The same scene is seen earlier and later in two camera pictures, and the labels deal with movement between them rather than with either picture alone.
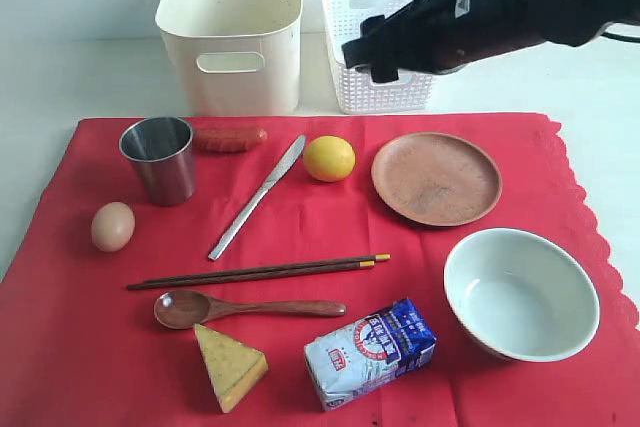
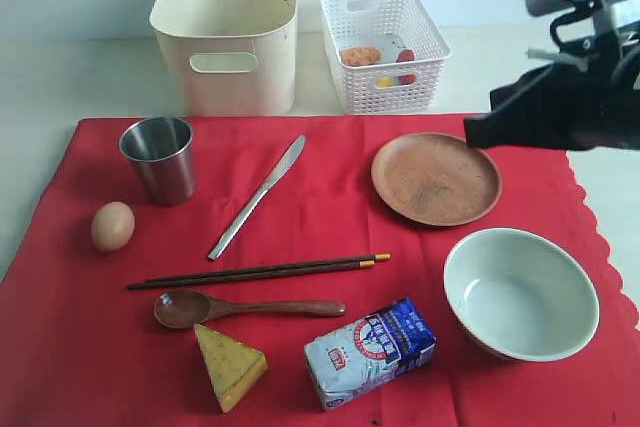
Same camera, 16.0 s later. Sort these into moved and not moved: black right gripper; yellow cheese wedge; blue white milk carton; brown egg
Moved: black right gripper
Not moved: blue white milk carton; brown egg; yellow cheese wedge
